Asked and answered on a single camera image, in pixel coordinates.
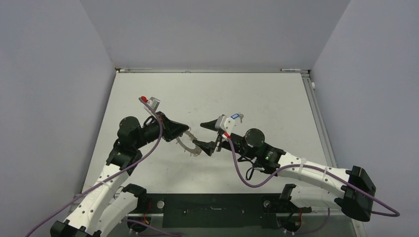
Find key with blue tag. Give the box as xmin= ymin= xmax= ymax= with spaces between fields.
xmin=230 ymin=113 xmax=244 ymax=123

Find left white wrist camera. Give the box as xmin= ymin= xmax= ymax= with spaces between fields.
xmin=144 ymin=97 xmax=161 ymax=114

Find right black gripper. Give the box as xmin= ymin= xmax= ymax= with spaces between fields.
xmin=194 ymin=119 xmax=256 ymax=159

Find purple cable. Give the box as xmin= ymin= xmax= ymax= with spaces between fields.
xmin=24 ymin=96 xmax=165 ymax=237
xmin=222 ymin=134 xmax=401 ymax=218

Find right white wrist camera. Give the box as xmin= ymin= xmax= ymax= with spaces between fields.
xmin=214 ymin=115 xmax=236 ymax=135

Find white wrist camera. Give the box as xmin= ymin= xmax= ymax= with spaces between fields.
xmin=214 ymin=115 xmax=236 ymax=135
xmin=144 ymin=97 xmax=161 ymax=114

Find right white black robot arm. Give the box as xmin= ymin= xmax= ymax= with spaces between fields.
xmin=192 ymin=118 xmax=376 ymax=222

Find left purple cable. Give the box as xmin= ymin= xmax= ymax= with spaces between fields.
xmin=24 ymin=96 xmax=165 ymax=237

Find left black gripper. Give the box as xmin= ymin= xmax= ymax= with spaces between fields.
xmin=133 ymin=111 xmax=189 ymax=149

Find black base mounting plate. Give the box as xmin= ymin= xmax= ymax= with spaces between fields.
xmin=126 ymin=193 xmax=312 ymax=230

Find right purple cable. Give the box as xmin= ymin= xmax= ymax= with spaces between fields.
xmin=222 ymin=134 xmax=401 ymax=218

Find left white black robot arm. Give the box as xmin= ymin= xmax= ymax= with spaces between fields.
xmin=50 ymin=112 xmax=189 ymax=237

